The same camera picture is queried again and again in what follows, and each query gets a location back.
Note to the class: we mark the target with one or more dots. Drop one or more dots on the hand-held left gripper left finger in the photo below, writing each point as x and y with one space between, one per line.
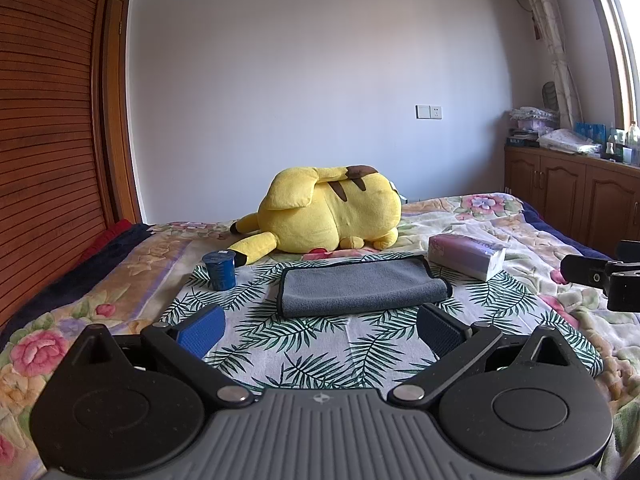
202 327

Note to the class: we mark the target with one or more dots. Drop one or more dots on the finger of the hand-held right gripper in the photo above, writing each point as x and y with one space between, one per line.
585 271

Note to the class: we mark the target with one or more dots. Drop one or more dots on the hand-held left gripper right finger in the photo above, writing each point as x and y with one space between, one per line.
442 327

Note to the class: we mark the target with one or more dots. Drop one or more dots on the purple and grey towel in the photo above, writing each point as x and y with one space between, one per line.
360 287

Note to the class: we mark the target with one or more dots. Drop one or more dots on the dark blue bed sheet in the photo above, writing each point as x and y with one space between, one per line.
565 232

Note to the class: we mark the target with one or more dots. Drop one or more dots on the blue plastic cup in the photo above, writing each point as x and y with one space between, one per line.
219 272

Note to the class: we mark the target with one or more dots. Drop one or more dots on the purple tissue pack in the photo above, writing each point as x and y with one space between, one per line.
465 255

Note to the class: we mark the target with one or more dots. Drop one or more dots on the wooden cabinet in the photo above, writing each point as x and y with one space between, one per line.
565 195

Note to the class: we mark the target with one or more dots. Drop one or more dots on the leaf print cloth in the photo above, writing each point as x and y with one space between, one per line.
300 340

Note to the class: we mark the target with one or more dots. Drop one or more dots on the dark blue blanket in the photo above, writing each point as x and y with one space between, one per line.
100 265

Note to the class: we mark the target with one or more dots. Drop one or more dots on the small white bottle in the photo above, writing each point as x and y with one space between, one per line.
610 149

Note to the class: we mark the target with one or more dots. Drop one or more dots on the red cloth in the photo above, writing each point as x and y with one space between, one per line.
107 237

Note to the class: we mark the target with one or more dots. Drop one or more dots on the white printed plastic bag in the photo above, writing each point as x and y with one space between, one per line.
570 141

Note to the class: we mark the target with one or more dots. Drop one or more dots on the clear plastic bottle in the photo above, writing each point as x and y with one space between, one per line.
634 145

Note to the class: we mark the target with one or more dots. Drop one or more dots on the blue box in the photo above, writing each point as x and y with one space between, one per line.
590 131

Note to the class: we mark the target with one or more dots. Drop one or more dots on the dark book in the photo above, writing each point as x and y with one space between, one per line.
522 141

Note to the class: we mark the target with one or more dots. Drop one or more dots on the stack of folded cloths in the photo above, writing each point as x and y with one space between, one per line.
532 120

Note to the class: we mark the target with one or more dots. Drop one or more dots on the yellow plush toy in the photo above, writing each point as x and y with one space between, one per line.
330 210

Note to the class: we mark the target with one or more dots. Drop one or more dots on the brown woven fan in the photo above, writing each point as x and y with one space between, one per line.
550 95

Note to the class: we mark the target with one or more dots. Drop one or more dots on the patterned beige curtain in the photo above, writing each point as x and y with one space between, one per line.
555 45

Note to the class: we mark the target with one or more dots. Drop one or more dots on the red curtain tassel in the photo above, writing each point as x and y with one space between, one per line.
537 27

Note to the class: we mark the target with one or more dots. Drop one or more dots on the louvered wooden wardrobe door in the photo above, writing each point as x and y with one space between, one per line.
45 135

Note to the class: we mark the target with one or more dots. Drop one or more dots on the white wall socket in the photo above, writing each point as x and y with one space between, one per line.
429 112

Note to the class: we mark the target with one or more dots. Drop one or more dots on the wooden window frame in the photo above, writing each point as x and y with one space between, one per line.
607 35

